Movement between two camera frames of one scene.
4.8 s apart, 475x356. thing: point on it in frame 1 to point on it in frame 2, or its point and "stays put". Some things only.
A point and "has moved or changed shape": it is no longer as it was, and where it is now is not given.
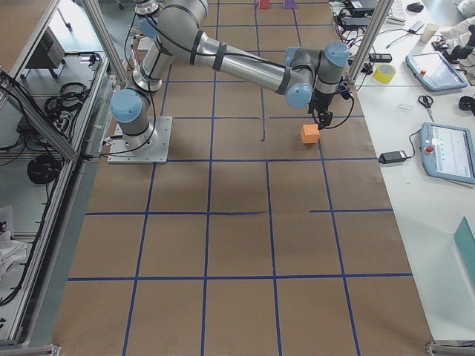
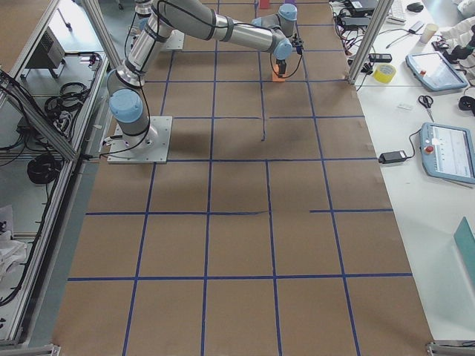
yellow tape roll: [384, 73] stays put
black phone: [380, 57] stays put
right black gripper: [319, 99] to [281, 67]
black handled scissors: [427, 101] stays put
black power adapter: [392, 156] stays put
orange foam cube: [310, 133] has moved or changed shape
